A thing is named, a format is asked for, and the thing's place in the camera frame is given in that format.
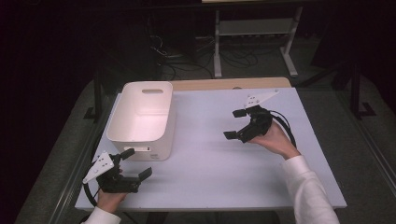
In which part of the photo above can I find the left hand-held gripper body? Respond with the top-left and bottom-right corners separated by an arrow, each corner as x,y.
82,151 -> 142,194

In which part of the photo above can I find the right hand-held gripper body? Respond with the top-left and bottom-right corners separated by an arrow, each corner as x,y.
236,89 -> 280,144

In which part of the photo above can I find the white plastic storage bin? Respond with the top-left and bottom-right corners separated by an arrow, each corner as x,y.
106,81 -> 177,162

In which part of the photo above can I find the person's left hand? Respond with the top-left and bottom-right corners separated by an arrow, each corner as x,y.
96,189 -> 128,214

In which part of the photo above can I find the person's right hand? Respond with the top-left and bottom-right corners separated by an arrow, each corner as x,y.
247,120 -> 302,161

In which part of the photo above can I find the wooden table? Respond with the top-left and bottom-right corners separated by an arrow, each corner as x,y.
170,77 -> 292,91

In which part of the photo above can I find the white board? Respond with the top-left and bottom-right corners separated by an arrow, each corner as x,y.
74,87 -> 348,213

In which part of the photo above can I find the black metal stand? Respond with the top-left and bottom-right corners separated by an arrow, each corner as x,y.
349,62 -> 377,120
83,69 -> 104,122

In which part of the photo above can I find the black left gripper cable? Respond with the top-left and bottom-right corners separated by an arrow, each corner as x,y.
82,182 -> 99,208

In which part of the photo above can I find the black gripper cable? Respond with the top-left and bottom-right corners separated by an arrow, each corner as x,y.
269,109 -> 297,148
82,182 -> 99,208

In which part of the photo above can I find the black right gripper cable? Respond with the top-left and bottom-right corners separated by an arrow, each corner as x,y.
269,109 -> 297,148

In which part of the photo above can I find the tangle of floor cables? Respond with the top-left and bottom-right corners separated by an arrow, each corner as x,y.
148,34 -> 260,80

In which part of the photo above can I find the white metal stand frame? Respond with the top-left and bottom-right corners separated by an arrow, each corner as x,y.
213,6 -> 304,78

